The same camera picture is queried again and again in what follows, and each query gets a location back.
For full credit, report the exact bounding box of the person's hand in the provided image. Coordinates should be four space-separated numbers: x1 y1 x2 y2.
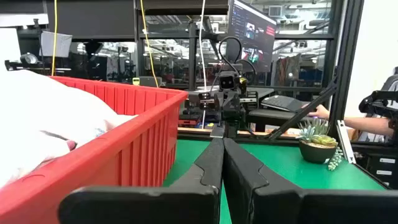
306 104 330 121

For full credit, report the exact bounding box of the white hanging cable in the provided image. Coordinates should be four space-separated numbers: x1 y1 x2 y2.
198 0 208 93

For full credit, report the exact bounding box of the person at desk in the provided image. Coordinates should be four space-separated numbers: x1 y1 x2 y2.
358 67 398 144

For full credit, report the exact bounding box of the white button shirt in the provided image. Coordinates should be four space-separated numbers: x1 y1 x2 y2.
0 70 137 187

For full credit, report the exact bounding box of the black aluminium rig frame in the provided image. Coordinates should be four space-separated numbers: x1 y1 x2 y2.
177 0 392 190

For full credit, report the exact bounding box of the red plastic laundry bin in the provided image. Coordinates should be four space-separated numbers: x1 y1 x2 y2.
0 76 189 224

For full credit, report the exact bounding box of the white paper sheet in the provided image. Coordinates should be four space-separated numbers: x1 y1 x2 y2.
40 30 73 58

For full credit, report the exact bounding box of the succulent plant in dark pot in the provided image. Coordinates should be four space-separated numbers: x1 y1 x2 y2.
295 119 345 171

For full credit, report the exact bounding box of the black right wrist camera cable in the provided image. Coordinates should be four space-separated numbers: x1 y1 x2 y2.
217 36 257 75

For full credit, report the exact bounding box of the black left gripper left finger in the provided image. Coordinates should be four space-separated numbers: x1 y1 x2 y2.
58 138 224 224

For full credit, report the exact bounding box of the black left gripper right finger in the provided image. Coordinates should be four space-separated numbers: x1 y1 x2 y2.
223 138 398 224

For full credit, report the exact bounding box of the silver metal rail plate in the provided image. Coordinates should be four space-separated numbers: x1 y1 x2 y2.
336 120 357 164

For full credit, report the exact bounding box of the person's forearm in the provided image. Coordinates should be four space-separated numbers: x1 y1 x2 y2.
328 115 395 137

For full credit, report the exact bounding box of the yellow hanging cable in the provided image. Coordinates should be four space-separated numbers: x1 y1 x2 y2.
50 0 59 77
139 0 160 88

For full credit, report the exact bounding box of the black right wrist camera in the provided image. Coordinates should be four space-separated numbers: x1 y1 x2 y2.
218 70 241 91

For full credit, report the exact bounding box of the black labelled drawer cabinet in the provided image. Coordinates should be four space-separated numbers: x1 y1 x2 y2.
353 144 398 190

